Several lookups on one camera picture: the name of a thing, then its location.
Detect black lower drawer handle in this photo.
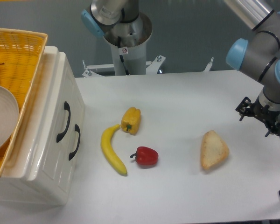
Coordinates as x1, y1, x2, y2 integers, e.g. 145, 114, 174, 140
68, 124, 81, 161

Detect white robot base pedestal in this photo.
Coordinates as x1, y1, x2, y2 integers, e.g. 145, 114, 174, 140
104, 12, 152, 76

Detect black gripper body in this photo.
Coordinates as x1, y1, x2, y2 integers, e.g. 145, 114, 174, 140
248, 100, 280, 126

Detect red bell pepper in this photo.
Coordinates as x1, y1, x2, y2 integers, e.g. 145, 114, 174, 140
130, 147, 159, 166

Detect triangular bread slice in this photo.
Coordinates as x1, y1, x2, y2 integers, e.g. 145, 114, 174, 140
200, 130, 229, 170

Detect white metal table bracket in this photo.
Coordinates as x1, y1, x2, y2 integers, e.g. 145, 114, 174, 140
203, 57, 214, 72

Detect yellow woven basket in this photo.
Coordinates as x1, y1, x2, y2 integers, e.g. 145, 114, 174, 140
0, 28, 48, 177

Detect white drawer cabinet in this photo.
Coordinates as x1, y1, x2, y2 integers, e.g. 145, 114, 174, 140
0, 46, 85, 205

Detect yellow bell pepper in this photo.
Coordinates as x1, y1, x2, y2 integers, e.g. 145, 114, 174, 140
120, 107, 141, 135

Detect beige round plate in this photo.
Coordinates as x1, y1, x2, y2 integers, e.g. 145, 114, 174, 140
0, 86, 19, 148

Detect yellow banana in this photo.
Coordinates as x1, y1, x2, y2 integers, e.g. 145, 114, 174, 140
100, 124, 127, 176

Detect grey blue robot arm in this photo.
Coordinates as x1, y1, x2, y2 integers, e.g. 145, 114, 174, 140
81, 0, 280, 136

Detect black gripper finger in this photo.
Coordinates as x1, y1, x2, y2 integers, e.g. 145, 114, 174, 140
235, 97, 251, 121
264, 119, 280, 137

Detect black top drawer handle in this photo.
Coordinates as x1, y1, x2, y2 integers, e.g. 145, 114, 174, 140
56, 101, 71, 143

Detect black drawer handle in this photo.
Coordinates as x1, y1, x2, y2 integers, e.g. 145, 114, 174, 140
56, 101, 71, 143
68, 124, 81, 161

